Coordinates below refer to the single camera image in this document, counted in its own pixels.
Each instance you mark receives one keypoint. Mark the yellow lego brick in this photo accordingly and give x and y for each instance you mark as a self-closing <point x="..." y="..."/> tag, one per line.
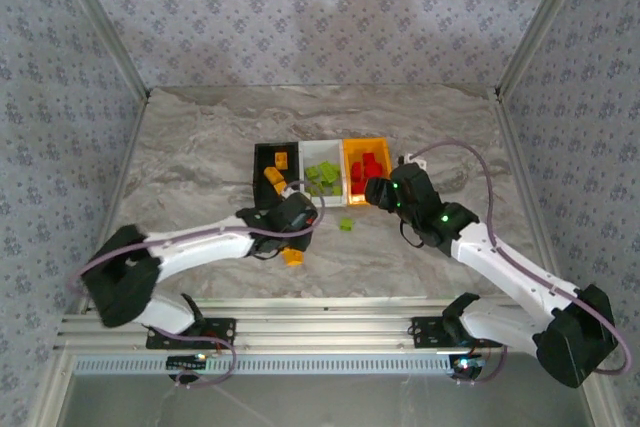
<point x="281" y="159"/>
<point x="294" y="258"/>
<point x="272" y="175"/>
<point x="279" y="188"/>

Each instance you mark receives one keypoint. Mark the green lego brick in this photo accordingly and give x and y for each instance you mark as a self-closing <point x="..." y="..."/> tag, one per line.
<point x="346" y="224"/>
<point x="326" y="167"/>
<point x="336" y="190"/>
<point x="333" y="178"/>
<point x="314" y="191"/>
<point x="312" y="173"/>

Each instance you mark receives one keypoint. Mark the red lego brick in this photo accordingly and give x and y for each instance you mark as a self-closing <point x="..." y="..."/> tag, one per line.
<point x="356" y="168"/>
<point x="356" y="182"/>
<point x="358" y="192"/>
<point x="369" y="158"/>
<point x="374" y="169"/>

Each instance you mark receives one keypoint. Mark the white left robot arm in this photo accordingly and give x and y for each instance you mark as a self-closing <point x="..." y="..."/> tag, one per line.
<point x="200" y="244"/>

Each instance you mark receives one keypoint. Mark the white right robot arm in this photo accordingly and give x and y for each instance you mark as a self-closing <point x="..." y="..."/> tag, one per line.
<point x="510" y="267"/>

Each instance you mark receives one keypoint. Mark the black plastic bin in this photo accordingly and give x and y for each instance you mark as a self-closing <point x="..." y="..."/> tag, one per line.
<point x="262" y="167"/>

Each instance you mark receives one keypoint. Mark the yellow plastic bin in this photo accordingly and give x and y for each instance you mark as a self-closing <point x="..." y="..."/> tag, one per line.
<point x="352" y="149"/>

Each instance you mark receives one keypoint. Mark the white plastic bin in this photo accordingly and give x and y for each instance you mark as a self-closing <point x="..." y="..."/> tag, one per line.
<point x="320" y="149"/>

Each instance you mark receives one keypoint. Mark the small electronics board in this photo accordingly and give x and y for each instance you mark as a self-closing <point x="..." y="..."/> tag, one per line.
<point x="187" y="362"/>
<point x="466" y="366"/>

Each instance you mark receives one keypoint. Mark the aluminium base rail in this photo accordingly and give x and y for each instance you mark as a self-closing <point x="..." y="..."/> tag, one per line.
<point x="325" y="327"/>

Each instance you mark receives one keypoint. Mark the aluminium table side rail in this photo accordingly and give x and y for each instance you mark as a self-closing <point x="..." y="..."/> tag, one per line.
<point x="525" y="167"/>
<point x="125" y="162"/>

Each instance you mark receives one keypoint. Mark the aluminium corner post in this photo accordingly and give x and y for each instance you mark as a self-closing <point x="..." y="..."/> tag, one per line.
<point x="545" y="12"/>
<point x="107" y="32"/>

